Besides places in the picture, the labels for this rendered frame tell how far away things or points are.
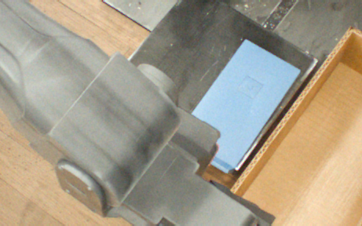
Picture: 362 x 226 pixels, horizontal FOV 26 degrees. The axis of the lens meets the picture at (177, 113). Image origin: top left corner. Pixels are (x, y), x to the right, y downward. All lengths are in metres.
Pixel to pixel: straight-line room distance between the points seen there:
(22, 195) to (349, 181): 0.34
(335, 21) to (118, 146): 0.50
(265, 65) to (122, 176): 0.41
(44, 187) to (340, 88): 0.34
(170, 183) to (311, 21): 0.44
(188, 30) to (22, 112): 0.44
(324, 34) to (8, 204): 0.40
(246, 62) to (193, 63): 0.06
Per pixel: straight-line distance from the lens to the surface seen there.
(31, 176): 0.82
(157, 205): 0.50
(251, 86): 0.82
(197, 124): 0.62
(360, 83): 0.87
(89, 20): 0.89
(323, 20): 0.91
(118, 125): 0.45
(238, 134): 0.80
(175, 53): 0.84
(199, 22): 0.86
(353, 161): 0.83
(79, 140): 0.44
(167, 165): 0.51
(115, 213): 0.53
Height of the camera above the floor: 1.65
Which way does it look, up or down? 65 degrees down
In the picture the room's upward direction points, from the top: 1 degrees clockwise
